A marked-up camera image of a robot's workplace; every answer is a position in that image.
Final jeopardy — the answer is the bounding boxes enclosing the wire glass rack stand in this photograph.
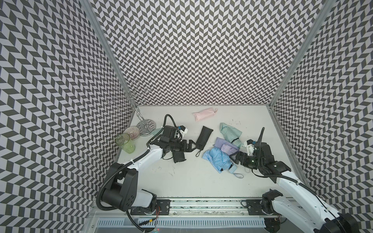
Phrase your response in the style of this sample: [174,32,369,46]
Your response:
[107,84,156,136]

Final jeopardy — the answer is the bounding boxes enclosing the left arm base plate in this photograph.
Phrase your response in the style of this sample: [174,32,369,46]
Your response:
[130,199,171,216]

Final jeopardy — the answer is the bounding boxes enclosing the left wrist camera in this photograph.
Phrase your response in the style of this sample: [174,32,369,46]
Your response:
[177,125,188,141]

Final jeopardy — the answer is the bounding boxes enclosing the black sleeved umbrella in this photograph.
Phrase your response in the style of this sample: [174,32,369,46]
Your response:
[173,151,186,163]
[195,126,213,157]

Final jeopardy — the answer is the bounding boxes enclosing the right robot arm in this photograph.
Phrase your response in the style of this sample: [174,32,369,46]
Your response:
[230,132,359,233]

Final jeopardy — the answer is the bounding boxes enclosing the mint green sleeved umbrella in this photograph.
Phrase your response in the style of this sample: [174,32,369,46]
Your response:
[220,122,242,148]

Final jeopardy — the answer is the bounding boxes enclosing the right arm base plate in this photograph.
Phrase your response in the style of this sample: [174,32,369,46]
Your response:
[240,199,281,217]

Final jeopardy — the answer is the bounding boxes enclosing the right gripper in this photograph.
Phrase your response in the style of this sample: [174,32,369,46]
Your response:
[229,151,264,170]

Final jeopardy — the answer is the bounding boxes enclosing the blue sleeved umbrella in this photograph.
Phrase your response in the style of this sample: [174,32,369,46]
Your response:
[202,147,244,179]

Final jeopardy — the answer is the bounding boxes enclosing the green drinking glass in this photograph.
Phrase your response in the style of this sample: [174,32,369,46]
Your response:
[115,133,136,153]

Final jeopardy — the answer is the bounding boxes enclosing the pink sleeved umbrella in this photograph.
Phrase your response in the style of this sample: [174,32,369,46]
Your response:
[193,107,218,122]

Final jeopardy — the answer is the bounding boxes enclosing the lavender sleeved umbrella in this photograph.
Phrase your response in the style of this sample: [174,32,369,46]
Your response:
[220,144,239,155]

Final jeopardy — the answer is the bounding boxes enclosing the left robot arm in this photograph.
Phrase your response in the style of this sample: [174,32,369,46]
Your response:
[96,114,206,214]

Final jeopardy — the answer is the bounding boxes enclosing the ribbed glass bowl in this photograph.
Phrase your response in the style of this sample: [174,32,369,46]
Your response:
[124,126,140,140]

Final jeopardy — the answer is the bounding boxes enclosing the mint umbrella at back left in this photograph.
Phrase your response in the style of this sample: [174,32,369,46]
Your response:
[151,128,163,136]

